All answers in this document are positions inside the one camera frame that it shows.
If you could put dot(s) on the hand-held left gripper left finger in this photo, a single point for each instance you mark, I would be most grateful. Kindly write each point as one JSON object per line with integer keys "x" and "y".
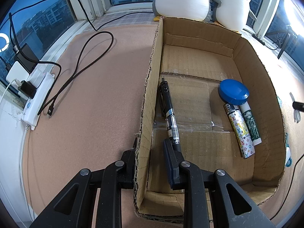
{"x": 128, "y": 163}

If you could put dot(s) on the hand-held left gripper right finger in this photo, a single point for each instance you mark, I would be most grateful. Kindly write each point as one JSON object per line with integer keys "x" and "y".
{"x": 169, "y": 163}

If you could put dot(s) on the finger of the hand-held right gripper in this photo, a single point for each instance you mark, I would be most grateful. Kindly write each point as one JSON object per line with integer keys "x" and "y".
{"x": 299, "y": 106}

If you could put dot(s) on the cardboard box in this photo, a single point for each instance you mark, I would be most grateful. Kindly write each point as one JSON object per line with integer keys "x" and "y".
{"x": 190, "y": 123}

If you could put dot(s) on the blue clothespin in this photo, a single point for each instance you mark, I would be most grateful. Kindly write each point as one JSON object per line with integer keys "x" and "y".
{"x": 288, "y": 152}

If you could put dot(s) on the black pen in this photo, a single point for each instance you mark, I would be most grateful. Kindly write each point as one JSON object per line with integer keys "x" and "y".
{"x": 169, "y": 116}

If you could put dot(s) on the green glue stick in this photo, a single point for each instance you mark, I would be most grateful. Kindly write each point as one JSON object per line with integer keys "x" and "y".
{"x": 251, "y": 123}

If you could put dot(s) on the patterned white lighter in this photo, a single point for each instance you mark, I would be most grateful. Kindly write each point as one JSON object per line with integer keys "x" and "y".
{"x": 242, "y": 135}

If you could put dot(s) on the round blue lid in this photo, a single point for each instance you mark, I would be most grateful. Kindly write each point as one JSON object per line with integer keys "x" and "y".
{"x": 234, "y": 91}

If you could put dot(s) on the black tripod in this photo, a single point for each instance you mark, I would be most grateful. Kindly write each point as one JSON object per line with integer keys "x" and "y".
{"x": 283, "y": 47}

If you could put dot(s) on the white power strip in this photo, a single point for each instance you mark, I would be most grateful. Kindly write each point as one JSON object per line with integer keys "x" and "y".
{"x": 35, "y": 99}

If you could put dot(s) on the small penguin plush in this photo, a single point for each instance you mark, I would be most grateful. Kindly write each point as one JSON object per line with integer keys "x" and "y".
{"x": 235, "y": 7}

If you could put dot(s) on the black plug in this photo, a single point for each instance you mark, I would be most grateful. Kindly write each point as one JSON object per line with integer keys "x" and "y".
{"x": 26, "y": 89}

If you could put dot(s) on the checked cloth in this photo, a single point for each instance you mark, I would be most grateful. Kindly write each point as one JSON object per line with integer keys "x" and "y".
{"x": 133, "y": 21}

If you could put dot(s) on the black power adapter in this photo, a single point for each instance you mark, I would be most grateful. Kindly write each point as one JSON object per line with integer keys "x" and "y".
{"x": 26, "y": 55}

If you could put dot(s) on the large penguin plush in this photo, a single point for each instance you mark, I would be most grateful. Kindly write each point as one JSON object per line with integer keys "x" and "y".
{"x": 182, "y": 0}

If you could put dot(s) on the black inline switch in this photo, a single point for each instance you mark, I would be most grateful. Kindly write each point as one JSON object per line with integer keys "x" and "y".
{"x": 258, "y": 40}

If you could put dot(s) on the white wall charger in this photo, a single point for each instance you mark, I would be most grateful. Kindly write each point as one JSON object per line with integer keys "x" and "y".
{"x": 16, "y": 72}

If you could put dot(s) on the white window frame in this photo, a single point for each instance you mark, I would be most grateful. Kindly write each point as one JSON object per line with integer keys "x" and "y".
{"x": 80, "y": 0}

